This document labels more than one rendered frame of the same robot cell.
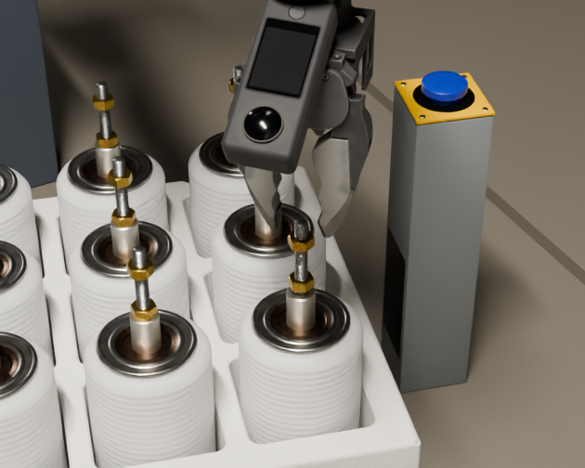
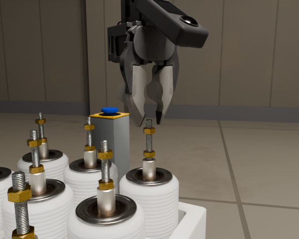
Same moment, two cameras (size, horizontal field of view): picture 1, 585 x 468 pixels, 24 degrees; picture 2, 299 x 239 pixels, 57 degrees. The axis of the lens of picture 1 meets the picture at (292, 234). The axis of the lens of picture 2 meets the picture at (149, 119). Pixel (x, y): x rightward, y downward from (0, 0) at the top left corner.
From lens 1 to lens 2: 0.79 m
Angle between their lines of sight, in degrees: 53
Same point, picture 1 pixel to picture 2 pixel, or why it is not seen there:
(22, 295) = not seen: outside the picture
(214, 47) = not seen: outside the picture
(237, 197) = (55, 168)
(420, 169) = (115, 138)
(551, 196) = not seen: hidden behind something
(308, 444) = (181, 228)
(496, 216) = not seen: hidden behind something
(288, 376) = (169, 195)
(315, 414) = (175, 214)
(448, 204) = (122, 152)
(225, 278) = (86, 189)
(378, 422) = (187, 210)
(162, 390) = (140, 221)
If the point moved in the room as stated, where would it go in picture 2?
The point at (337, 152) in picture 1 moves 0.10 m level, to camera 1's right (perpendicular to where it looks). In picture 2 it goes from (168, 72) to (200, 72)
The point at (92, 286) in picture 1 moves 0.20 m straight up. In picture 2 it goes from (37, 210) to (24, 49)
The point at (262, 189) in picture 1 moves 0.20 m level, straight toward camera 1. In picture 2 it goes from (139, 101) to (291, 115)
